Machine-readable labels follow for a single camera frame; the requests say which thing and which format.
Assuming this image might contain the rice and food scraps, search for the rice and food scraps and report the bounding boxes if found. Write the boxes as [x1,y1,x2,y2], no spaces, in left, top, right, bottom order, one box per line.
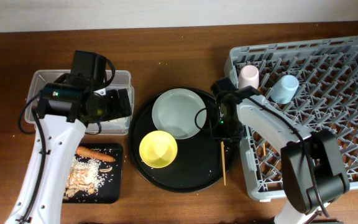
[63,157,113,202]

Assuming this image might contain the clear plastic bin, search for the clear plastic bin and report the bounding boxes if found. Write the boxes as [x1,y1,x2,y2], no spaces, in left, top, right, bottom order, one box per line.
[24,70,135,136]

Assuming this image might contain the grey dishwasher rack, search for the grey dishwasher rack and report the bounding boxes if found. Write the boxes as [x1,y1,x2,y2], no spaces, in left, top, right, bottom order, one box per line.
[224,36,358,190]

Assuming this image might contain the grey round plate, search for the grey round plate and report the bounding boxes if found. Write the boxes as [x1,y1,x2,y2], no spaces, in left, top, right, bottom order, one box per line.
[152,88,207,139]

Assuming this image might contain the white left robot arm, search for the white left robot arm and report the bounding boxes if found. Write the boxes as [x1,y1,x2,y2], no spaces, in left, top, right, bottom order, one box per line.
[6,50,132,223]

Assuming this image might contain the black round tray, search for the black round tray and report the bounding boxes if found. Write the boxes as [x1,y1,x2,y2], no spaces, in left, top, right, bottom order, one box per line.
[128,88,238,193]

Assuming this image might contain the black rectangular tray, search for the black rectangular tray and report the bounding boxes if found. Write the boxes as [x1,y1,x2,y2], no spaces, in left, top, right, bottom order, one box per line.
[63,143,123,203]

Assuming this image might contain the pink plastic cup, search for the pink plastic cup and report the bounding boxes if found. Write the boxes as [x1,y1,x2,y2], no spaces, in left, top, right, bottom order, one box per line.
[238,65,259,89]

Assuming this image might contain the orange carrot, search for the orange carrot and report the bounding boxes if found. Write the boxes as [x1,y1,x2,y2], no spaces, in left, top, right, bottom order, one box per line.
[76,146,115,162]

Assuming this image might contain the yellow bowl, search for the yellow bowl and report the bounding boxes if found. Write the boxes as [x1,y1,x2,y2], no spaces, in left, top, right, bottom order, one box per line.
[139,131,178,169]

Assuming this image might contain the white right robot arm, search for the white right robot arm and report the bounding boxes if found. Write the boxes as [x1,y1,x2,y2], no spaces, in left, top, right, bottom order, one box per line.
[211,78,350,223]

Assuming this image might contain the light blue plastic cup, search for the light blue plastic cup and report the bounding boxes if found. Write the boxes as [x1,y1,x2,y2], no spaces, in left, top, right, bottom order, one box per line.
[270,75,299,104]

